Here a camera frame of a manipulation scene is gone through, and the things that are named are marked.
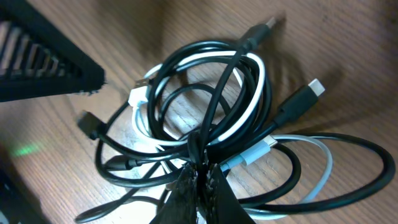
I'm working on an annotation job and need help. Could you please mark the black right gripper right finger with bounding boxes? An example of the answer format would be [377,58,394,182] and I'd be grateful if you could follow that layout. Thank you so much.
[206,165,255,224]

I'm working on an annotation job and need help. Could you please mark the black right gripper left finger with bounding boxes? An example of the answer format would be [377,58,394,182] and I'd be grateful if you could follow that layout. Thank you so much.
[150,165,197,224]

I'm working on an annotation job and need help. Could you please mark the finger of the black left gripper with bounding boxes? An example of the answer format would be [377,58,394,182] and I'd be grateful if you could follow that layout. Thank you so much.
[1,0,105,102]

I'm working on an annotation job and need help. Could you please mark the black USB cable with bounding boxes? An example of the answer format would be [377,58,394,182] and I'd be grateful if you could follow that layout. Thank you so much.
[74,16,396,224]

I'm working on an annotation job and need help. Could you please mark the white USB cable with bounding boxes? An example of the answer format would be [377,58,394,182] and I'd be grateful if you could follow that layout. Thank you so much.
[127,50,333,221]

